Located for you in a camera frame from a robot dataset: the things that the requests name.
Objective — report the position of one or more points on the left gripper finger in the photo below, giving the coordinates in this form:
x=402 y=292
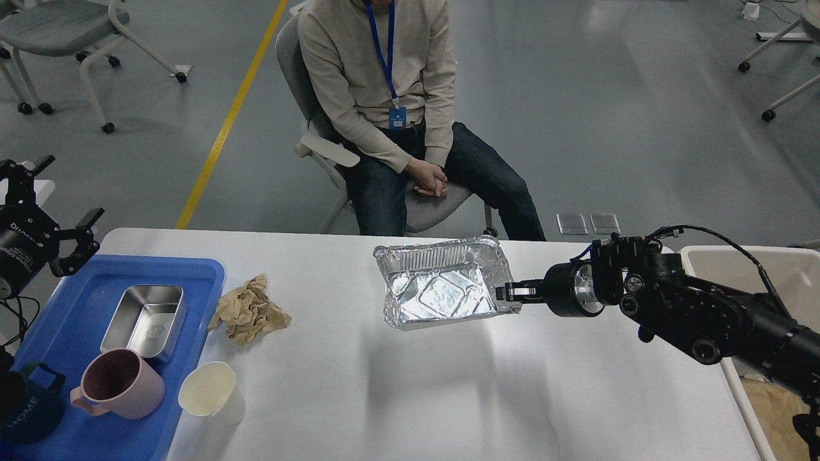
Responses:
x=86 y=244
x=25 y=171

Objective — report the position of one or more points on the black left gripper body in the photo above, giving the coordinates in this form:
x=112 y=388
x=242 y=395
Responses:
x=28 y=243

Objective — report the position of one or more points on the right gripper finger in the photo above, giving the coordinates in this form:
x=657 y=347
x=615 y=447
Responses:
x=527 y=291

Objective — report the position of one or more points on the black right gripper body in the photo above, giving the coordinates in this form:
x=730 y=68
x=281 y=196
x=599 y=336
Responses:
x=569 y=291

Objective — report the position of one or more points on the stainless steel rectangular container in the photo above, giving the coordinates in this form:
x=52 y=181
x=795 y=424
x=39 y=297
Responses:
x=148 y=320

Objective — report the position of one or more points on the aluminium foil tray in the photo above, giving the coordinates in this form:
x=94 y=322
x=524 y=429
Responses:
x=444 y=283

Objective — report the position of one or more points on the pink ribbed mug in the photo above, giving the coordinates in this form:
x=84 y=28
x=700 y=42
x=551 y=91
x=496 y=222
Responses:
x=119 y=381

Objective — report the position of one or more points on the brown paper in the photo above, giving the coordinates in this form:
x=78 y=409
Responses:
x=248 y=313
x=774 y=408

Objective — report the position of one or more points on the white paper cup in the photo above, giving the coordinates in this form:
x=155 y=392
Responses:
x=211 y=393

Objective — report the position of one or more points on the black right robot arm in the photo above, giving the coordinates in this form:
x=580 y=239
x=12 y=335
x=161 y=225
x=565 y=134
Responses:
x=705 y=320

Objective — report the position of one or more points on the white side table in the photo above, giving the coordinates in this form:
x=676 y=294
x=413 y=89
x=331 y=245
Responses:
x=22 y=196

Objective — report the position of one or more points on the blue plastic tray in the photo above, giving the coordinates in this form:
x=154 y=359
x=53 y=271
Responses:
x=67 y=337

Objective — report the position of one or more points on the left metal floor plate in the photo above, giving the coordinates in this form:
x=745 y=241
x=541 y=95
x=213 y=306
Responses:
x=572 y=223

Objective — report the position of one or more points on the metal floor plate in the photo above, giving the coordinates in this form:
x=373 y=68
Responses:
x=572 y=223
x=605 y=223

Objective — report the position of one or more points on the right metal floor plate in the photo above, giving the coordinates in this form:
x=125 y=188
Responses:
x=605 y=223

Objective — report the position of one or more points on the dark blue HOME mug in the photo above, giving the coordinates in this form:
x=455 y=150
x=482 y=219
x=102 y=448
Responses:
x=29 y=411

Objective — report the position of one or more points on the grey chair top left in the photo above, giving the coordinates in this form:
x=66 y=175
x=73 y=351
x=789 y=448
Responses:
x=67 y=28

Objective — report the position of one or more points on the beige plastic bin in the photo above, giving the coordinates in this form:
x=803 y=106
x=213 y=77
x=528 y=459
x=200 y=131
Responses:
x=795 y=274

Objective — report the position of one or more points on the brown paper in bin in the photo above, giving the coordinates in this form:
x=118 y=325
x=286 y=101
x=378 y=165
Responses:
x=774 y=408

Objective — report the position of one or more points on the grey office chair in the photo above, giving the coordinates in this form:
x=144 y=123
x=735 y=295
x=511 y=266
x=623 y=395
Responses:
x=321 y=143

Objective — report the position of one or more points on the seated person beige sweater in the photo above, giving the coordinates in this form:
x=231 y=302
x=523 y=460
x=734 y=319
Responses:
x=434 y=150

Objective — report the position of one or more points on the chair legs top right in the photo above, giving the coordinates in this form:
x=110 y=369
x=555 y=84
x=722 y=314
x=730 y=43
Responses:
x=809 y=21

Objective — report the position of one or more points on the blue lanyard badge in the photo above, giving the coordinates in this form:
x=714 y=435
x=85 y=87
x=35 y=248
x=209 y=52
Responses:
x=397 y=112

